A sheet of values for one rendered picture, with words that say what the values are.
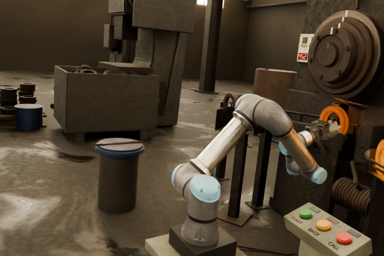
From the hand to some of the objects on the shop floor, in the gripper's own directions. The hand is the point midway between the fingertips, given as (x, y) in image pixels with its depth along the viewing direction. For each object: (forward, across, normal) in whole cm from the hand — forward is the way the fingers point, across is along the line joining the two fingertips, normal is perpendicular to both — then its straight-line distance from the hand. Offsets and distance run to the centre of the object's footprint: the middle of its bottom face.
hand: (338, 128), depth 178 cm
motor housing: (-27, -21, +70) cm, 78 cm away
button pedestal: (-84, -56, +52) cm, 113 cm away
